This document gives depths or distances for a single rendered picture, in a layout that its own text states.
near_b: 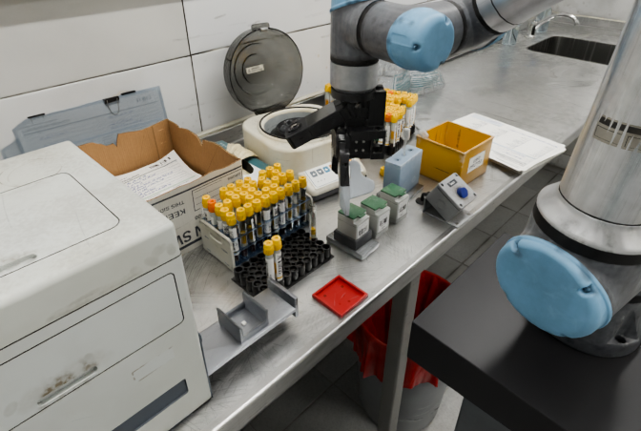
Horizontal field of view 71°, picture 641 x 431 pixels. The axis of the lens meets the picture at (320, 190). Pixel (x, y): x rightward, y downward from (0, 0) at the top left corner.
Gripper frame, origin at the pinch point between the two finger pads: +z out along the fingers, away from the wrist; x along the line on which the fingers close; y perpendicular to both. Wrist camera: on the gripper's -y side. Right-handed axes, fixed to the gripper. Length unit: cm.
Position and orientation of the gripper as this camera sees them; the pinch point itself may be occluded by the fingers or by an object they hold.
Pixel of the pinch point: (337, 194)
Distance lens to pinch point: 82.4
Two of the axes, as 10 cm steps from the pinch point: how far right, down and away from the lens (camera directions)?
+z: 0.0, 8.5, 5.3
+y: 10.0, -0.5, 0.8
